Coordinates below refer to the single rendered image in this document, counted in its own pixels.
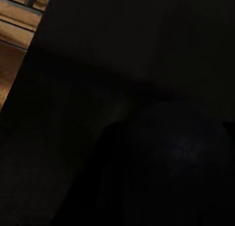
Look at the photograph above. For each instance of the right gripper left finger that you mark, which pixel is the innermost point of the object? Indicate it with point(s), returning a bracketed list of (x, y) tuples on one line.
[(77, 209)]

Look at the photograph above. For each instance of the desk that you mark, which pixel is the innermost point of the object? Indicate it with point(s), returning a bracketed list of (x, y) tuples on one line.
[(91, 63)]

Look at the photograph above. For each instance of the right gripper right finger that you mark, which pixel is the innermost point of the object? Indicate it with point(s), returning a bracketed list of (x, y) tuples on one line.
[(230, 127)]

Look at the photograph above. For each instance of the mouse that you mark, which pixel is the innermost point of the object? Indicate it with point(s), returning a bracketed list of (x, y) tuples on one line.
[(178, 168)]

